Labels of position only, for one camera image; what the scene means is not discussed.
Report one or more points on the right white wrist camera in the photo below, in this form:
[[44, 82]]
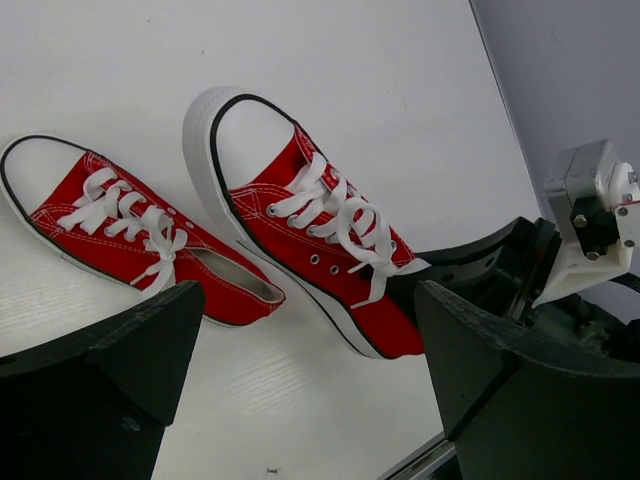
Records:
[[594, 198]]

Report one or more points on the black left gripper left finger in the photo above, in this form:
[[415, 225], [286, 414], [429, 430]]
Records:
[[95, 403]]

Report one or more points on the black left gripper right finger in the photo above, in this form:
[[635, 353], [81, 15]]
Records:
[[517, 404]]

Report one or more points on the aluminium mounting rail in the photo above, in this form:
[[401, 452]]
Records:
[[426, 462]]

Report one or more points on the red canvas sneaker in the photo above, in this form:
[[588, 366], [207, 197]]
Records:
[[269, 189], [104, 220]]

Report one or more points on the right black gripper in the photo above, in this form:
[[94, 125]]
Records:
[[505, 272]]

